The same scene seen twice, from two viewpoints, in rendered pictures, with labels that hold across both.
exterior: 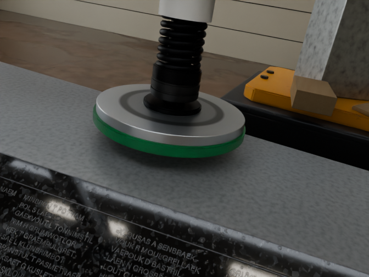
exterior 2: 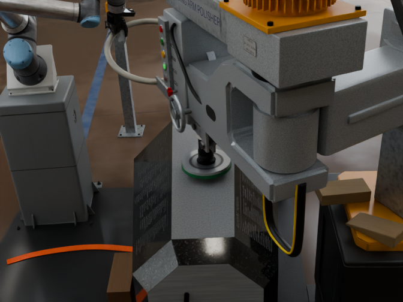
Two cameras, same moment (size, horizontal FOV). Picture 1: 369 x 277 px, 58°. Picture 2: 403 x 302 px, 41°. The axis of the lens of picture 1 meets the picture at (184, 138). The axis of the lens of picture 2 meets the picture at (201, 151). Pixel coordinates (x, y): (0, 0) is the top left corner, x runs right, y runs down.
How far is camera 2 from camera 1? 221 cm
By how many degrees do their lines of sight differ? 66
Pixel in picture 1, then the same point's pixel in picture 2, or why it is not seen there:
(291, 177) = (208, 195)
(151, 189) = (177, 177)
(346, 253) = (176, 205)
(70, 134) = not seen: hidden behind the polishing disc
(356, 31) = (390, 162)
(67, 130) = not seen: hidden behind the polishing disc
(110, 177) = (176, 171)
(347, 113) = (348, 213)
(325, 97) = (320, 193)
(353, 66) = (392, 188)
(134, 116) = (189, 159)
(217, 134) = (192, 171)
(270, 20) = not seen: outside the picture
